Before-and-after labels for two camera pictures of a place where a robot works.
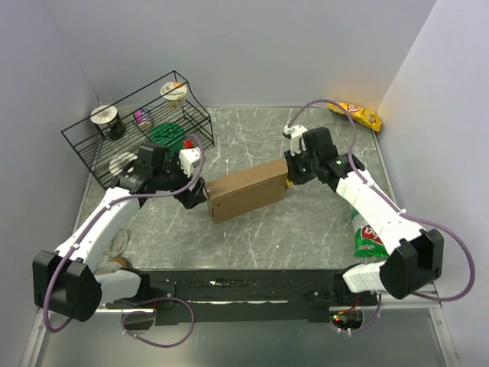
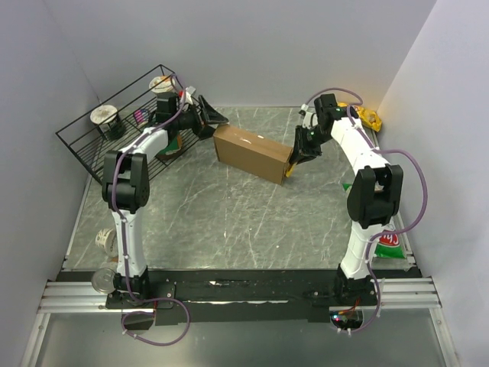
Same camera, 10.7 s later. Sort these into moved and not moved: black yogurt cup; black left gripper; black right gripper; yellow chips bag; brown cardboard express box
Moved: brown cardboard express box; black left gripper; black right gripper
Not moved: yellow chips bag; black yogurt cup
